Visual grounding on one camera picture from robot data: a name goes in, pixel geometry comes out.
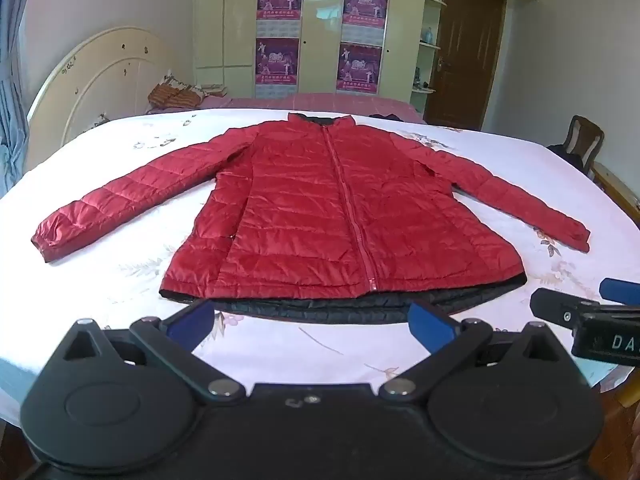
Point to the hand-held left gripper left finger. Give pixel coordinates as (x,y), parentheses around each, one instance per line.
(192,321)

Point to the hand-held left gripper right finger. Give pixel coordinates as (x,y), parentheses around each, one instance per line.
(431,322)

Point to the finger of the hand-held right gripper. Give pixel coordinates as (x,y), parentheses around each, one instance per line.
(552,307)
(620,291)

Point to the red quilted jacket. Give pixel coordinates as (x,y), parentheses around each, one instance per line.
(310,210)

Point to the white floral bed sheet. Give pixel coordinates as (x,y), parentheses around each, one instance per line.
(55,285)

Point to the dark cloth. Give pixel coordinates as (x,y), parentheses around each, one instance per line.
(386,117)
(567,156)

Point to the wooden chair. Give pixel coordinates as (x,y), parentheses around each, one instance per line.
(586,135)

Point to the pink blanket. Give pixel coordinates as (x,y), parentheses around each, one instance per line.
(325,102)

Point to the brown wooden door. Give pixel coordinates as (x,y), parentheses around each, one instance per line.
(465,60)

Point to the cream bed headboard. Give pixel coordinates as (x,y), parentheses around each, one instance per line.
(100,75)

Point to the cream corner shelf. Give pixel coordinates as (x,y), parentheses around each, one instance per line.
(429,47)

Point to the blue curtain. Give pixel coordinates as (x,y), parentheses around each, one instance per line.
(12,85)

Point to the cream wardrobe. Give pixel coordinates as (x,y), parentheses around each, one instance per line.
(320,35)

